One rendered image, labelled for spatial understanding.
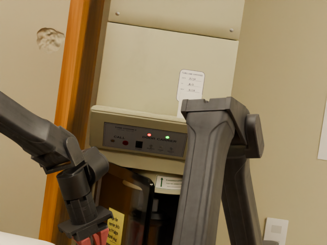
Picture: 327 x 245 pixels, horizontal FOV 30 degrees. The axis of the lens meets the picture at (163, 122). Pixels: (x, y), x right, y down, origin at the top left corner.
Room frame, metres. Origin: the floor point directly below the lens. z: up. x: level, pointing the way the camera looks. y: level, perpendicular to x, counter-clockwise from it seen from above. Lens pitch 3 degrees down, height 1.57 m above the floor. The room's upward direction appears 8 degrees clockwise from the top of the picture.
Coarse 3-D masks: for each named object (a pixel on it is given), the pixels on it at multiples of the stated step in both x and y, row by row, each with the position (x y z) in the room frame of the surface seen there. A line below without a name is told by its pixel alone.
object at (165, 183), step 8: (152, 176) 1.50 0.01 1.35; (160, 176) 1.50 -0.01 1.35; (168, 176) 1.50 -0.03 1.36; (176, 176) 1.51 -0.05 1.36; (160, 184) 1.49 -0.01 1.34; (168, 184) 1.50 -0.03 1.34; (176, 184) 1.51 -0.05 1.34; (160, 192) 1.48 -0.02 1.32; (168, 192) 1.49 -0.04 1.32; (176, 192) 1.50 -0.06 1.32
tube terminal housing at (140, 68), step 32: (128, 32) 1.47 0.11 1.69; (160, 32) 1.47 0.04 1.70; (128, 64) 1.47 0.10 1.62; (160, 64) 1.47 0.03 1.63; (192, 64) 1.47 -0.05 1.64; (224, 64) 1.47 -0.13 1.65; (128, 96) 1.47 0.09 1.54; (160, 96) 1.47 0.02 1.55; (224, 96) 1.48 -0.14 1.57; (128, 160) 1.47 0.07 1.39; (160, 160) 1.47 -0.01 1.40
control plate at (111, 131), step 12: (108, 132) 1.40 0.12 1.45; (120, 132) 1.39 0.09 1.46; (132, 132) 1.39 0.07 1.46; (144, 132) 1.39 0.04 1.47; (156, 132) 1.38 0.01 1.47; (168, 132) 1.38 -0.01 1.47; (108, 144) 1.43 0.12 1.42; (120, 144) 1.43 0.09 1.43; (132, 144) 1.42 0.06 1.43; (144, 144) 1.42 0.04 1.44; (156, 144) 1.41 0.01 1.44; (168, 144) 1.41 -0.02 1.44; (180, 144) 1.41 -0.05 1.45; (180, 156) 1.44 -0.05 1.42
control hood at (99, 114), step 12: (96, 108) 1.35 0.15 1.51; (108, 108) 1.36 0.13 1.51; (120, 108) 1.44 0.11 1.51; (96, 120) 1.37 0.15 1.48; (108, 120) 1.37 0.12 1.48; (120, 120) 1.37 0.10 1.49; (132, 120) 1.36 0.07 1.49; (144, 120) 1.36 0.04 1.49; (156, 120) 1.36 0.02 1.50; (168, 120) 1.36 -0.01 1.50; (180, 120) 1.36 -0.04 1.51; (96, 132) 1.40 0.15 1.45; (180, 132) 1.38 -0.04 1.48; (96, 144) 1.43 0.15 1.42; (168, 156) 1.44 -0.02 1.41
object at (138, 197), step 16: (112, 176) 1.34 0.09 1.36; (128, 176) 1.27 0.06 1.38; (144, 176) 1.22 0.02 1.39; (96, 192) 1.40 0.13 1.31; (112, 192) 1.33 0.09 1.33; (128, 192) 1.26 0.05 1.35; (144, 192) 1.20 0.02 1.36; (112, 208) 1.32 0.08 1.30; (128, 208) 1.25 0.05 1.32; (144, 208) 1.20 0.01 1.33; (128, 224) 1.24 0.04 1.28; (144, 224) 1.19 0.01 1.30; (128, 240) 1.24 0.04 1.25; (144, 240) 1.19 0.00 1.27
